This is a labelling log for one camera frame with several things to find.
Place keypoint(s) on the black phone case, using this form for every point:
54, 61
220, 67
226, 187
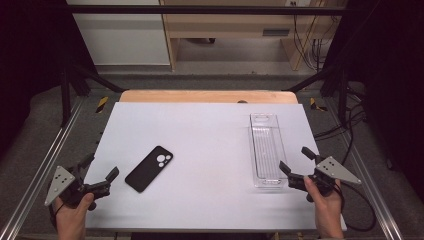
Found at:
146, 171

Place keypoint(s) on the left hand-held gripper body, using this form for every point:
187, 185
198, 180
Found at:
60, 181

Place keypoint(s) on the black horizontal frame bar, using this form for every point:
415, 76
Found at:
200, 10

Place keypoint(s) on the person's left hand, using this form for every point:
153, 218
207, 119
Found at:
71, 221

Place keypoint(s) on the wooden table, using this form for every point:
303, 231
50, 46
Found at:
200, 96

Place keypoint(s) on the yellow black tape marker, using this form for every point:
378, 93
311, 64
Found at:
102, 104
314, 104

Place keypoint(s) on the person's right hand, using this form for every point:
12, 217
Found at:
328, 213

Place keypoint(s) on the black curtain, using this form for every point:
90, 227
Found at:
30, 66
393, 83

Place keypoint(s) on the wooden desk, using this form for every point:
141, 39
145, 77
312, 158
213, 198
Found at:
226, 23

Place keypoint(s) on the white table board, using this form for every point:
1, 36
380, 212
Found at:
206, 140

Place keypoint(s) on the black metal stand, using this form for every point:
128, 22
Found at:
341, 93
66, 96

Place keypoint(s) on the clear plastic tray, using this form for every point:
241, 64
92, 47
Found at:
268, 150

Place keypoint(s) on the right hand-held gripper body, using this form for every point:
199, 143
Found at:
333, 170

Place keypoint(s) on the white cabinet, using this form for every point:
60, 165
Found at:
123, 40

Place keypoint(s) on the aluminium rail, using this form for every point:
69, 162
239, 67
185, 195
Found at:
373, 173
40, 170

